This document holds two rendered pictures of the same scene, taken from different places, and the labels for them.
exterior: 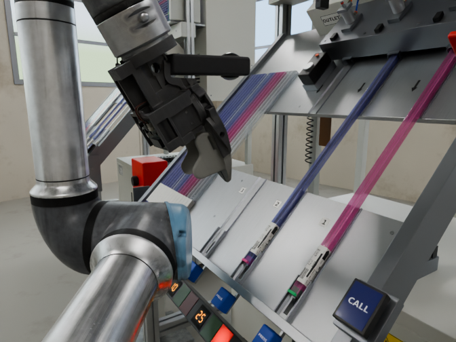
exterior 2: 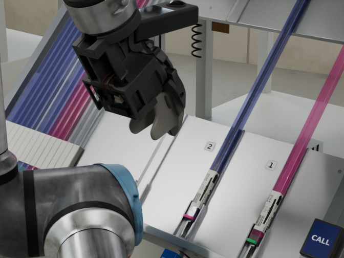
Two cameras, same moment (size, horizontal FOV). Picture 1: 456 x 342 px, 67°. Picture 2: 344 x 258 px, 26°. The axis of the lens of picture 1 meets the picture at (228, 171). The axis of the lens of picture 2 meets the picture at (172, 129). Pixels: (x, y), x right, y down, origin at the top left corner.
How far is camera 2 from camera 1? 54 cm
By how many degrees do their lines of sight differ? 19
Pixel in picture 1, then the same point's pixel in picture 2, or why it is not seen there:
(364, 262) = (316, 202)
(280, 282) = (234, 233)
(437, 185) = not seen: outside the picture
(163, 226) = (115, 193)
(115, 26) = (97, 12)
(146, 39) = (124, 19)
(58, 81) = not seen: outside the picture
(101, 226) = (44, 202)
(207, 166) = (162, 126)
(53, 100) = not seen: outside the picture
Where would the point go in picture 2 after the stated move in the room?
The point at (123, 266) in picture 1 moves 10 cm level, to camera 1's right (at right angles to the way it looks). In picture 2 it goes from (103, 239) to (182, 228)
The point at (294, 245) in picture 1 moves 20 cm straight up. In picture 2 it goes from (241, 193) to (246, 57)
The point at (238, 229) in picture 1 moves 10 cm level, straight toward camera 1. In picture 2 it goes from (164, 180) to (183, 209)
